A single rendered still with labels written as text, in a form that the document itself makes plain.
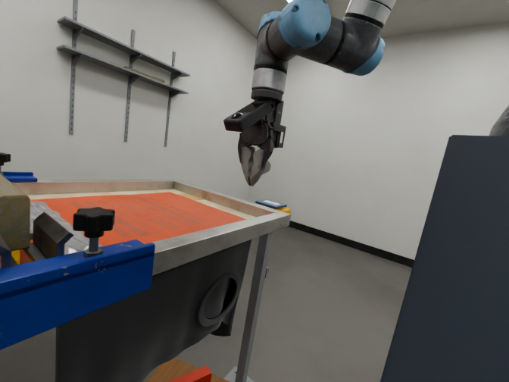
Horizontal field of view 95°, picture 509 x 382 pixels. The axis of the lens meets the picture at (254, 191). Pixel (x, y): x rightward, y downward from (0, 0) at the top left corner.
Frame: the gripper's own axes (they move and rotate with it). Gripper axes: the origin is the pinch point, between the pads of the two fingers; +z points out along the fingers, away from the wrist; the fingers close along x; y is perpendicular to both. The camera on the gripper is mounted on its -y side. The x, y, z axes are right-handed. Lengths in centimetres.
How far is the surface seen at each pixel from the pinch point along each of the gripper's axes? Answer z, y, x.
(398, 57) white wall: -152, 335, 21
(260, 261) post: 39, 37, 15
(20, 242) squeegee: 9.0, -37.4, 9.3
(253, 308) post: 62, 36, 14
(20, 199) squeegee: 3.0, -37.3, 9.3
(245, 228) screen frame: 10.8, -2.3, -2.1
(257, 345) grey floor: 112, 69, 26
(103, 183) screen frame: 11, -9, 52
